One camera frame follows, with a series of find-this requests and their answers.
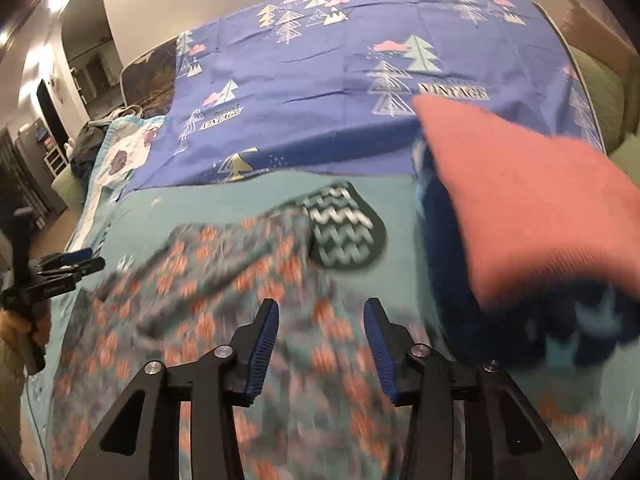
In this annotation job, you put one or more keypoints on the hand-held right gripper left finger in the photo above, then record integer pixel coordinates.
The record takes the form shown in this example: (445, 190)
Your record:
(262, 345)

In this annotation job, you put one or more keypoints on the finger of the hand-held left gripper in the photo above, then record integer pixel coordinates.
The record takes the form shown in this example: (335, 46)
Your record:
(70, 256)
(75, 271)

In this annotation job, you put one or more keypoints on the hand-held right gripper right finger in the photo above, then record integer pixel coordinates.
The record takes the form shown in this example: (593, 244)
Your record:
(380, 350)

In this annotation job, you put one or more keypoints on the grey floral footed pants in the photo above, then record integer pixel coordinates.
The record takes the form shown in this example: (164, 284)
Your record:
(200, 310)

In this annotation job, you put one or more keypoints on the navy star garment pink lining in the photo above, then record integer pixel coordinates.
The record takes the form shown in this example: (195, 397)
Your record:
(525, 200)

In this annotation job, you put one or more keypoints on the pile of dark clothes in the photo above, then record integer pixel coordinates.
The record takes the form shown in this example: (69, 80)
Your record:
(87, 145)

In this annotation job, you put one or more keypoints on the person's left hand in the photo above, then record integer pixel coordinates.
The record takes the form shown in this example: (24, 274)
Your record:
(12, 326)

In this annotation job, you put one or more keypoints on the green cushion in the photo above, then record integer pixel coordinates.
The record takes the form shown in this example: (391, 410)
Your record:
(67, 190)

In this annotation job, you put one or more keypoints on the white slatted rack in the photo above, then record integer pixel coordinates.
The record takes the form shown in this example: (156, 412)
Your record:
(55, 162)

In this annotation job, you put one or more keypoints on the white teal patterned quilt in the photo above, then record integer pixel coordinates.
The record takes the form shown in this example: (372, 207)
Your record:
(125, 160)

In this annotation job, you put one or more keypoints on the teal fleece blanket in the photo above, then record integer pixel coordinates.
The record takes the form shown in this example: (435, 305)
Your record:
(395, 220)

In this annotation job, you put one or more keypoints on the dark printed mattress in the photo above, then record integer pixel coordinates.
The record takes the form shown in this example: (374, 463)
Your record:
(150, 85)

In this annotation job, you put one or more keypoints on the blue tree-print sheet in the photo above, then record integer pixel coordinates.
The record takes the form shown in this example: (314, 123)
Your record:
(325, 110)

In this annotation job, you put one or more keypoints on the green sofa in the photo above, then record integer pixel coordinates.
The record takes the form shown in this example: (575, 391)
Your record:
(612, 105)

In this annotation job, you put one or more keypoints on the beige cushion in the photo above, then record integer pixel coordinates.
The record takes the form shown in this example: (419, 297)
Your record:
(595, 30)

